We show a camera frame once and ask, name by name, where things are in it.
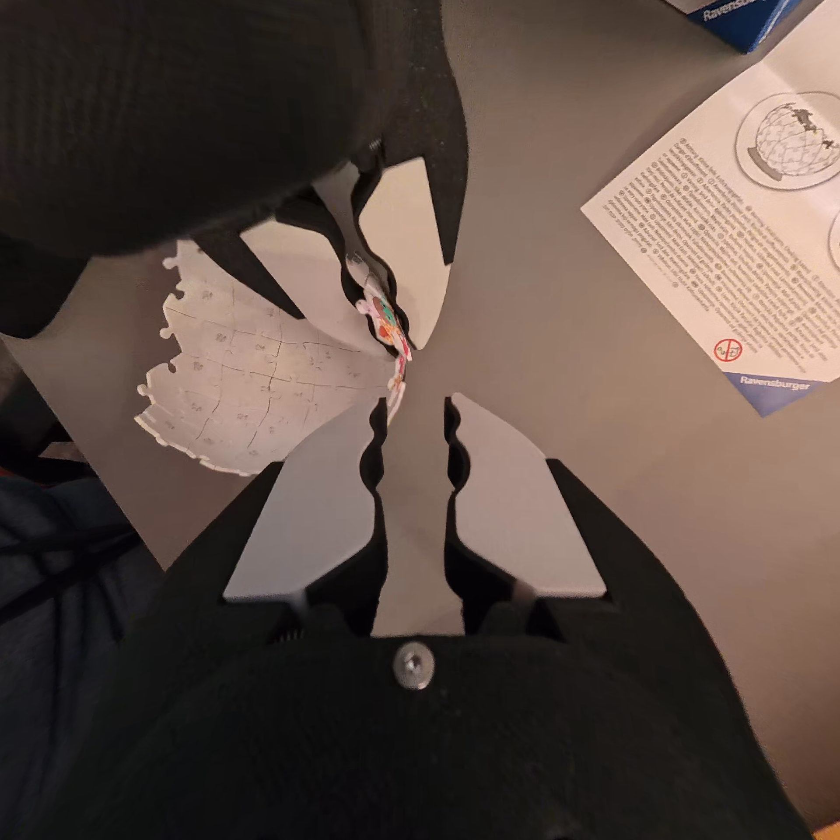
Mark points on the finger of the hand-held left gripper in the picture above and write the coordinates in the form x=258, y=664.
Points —
x=295, y=262
x=413, y=249

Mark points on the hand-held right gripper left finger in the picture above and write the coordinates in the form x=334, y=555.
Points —
x=302, y=525

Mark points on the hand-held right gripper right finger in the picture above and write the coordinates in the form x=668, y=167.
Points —
x=525, y=525

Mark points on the small white puzzle piece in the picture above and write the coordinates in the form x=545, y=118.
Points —
x=387, y=321

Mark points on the partly built puzzle ball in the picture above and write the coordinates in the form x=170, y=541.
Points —
x=249, y=380

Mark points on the colourful puzzle box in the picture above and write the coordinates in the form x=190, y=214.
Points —
x=741, y=19

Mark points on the white instruction leaflet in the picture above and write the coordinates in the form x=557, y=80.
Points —
x=722, y=262

